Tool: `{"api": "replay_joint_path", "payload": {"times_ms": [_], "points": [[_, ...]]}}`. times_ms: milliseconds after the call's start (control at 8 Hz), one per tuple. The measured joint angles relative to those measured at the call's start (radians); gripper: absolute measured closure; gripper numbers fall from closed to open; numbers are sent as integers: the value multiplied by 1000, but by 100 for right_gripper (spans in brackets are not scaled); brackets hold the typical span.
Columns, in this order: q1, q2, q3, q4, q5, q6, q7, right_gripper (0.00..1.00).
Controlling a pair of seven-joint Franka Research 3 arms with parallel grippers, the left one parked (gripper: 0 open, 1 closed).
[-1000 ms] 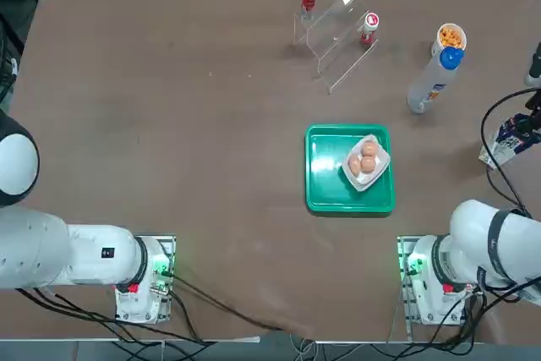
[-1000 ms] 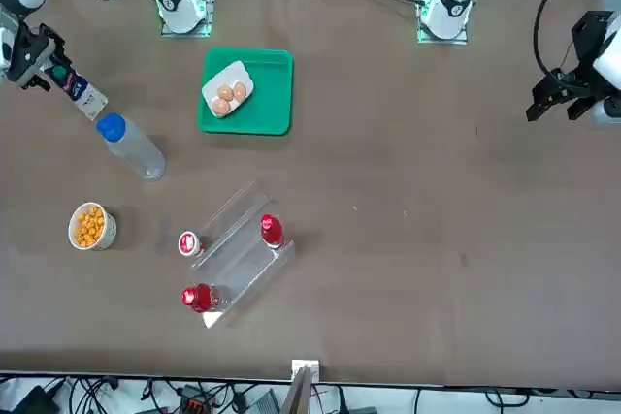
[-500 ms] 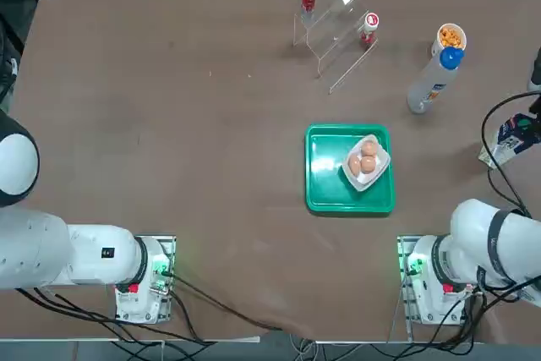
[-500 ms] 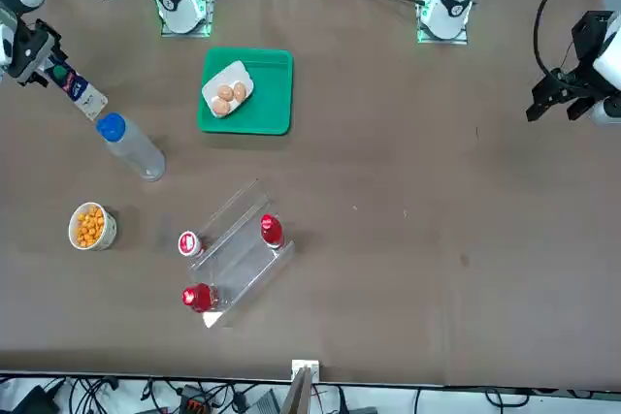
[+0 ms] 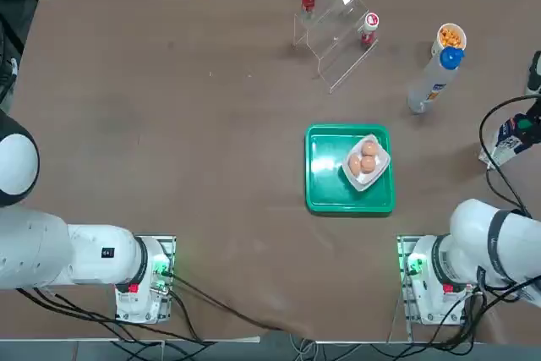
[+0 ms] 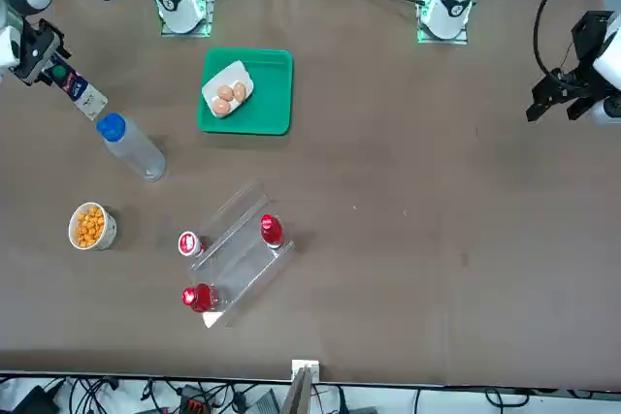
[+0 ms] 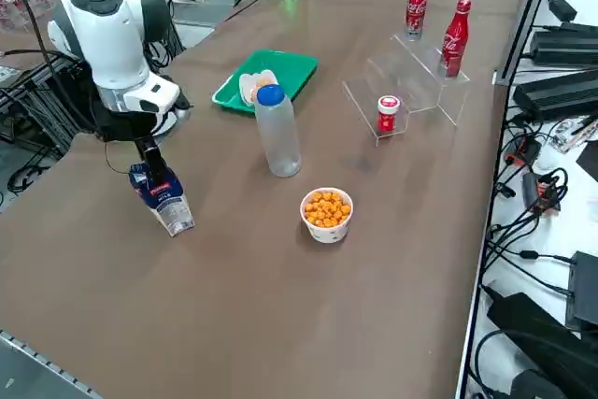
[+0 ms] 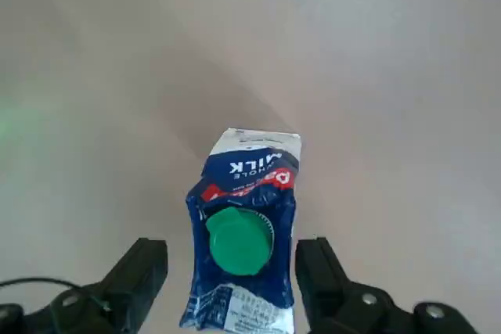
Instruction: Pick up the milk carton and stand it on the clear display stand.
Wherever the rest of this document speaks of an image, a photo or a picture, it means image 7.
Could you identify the black power brick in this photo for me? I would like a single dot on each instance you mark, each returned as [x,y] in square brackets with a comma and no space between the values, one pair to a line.
[556,93]
[565,48]

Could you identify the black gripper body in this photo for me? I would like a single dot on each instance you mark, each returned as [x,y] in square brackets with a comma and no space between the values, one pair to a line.
[121,127]

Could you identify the clear bottle with blue cap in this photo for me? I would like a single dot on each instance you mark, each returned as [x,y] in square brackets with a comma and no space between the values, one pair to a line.
[280,137]

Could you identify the orange black electronic device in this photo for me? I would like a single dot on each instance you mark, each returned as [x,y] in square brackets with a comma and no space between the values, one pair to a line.
[544,195]

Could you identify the small black adapter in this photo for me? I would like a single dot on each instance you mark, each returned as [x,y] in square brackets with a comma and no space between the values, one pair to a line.
[563,7]

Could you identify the colourful printed packet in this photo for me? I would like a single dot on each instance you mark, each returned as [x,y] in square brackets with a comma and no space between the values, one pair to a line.
[574,132]

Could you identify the black box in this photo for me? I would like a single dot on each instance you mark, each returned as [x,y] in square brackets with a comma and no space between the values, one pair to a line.
[584,287]

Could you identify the small red jar white lid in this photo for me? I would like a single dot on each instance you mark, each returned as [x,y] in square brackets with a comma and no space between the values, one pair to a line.
[389,121]

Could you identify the red cola bottle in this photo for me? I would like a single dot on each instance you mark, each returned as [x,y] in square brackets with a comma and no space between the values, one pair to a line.
[454,44]
[416,6]

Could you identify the clear acrylic display stand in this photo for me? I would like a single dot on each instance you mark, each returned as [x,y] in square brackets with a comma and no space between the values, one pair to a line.
[420,90]

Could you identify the long aluminium frame post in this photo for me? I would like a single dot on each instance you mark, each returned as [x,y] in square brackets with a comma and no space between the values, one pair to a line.
[528,16]

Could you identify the paper bowl of orange snacks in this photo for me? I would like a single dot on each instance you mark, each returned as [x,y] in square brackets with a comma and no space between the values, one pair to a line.
[327,231]

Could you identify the aluminium table edge rail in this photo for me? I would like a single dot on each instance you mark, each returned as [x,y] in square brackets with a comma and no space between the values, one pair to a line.
[46,366]

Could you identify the blue white milk carton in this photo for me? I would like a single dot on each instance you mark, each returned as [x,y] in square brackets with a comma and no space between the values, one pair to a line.
[170,205]

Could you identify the green plastic tray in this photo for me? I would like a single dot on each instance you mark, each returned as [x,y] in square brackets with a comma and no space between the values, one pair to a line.
[280,65]

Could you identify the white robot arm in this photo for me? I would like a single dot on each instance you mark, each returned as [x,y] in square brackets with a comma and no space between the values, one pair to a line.
[107,34]

